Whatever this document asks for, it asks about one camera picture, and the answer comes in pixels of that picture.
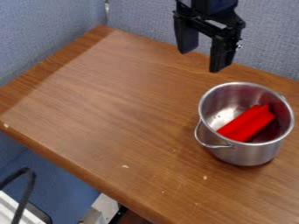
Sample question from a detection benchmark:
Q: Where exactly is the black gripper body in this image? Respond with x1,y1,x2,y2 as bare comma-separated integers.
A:
172,0,246,42

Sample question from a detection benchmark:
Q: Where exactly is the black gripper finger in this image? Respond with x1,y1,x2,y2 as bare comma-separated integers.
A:
210,38,238,73
172,15,199,54

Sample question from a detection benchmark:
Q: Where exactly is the red rectangular block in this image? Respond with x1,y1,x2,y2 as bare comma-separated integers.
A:
218,104,277,142

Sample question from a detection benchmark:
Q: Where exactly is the stainless steel pot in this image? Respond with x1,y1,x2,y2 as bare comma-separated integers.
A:
194,82,295,166

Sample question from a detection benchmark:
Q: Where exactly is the white ridged object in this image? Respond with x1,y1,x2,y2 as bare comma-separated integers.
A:
0,191,46,224

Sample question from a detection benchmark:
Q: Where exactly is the black cable loop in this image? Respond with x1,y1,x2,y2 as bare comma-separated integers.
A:
0,167,38,224

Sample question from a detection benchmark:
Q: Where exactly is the white table bracket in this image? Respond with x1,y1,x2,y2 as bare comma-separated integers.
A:
79,193,119,224

